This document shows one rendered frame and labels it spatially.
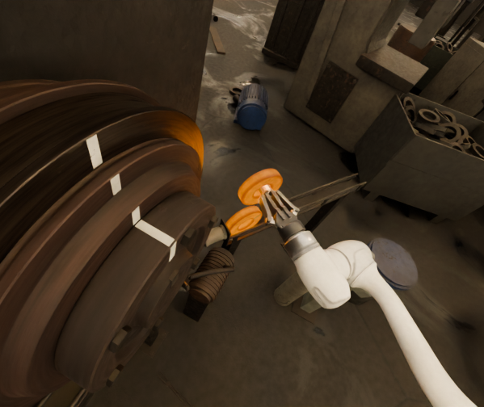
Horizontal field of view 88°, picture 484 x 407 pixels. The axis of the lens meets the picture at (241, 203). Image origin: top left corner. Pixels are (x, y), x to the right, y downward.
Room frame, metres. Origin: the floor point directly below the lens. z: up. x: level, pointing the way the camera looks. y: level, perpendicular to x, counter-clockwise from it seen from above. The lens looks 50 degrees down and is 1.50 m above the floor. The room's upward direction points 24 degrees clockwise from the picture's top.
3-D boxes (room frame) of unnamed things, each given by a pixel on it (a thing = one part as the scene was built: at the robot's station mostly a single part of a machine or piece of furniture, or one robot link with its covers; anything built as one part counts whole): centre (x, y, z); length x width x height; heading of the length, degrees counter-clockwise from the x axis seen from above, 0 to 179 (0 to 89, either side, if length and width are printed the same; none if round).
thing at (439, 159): (2.41, -1.40, 0.39); 1.03 x 0.83 x 0.77; 98
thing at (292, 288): (0.70, -0.48, 0.26); 0.12 x 0.12 x 0.52
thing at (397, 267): (0.99, -0.95, 0.22); 0.32 x 0.32 x 0.43
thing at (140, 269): (0.12, 0.07, 1.11); 0.28 x 0.06 x 0.28; 173
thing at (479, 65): (3.99, -2.14, 0.55); 1.10 x 0.53 x 1.10; 13
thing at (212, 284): (0.44, -0.01, 0.27); 0.22 x 0.13 x 0.53; 173
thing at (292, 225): (0.49, -0.15, 0.92); 0.09 x 0.08 x 0.07; 48
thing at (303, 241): (0.44, -0.21, 0.92); 0.09 x 0.06 x 0.09; 138
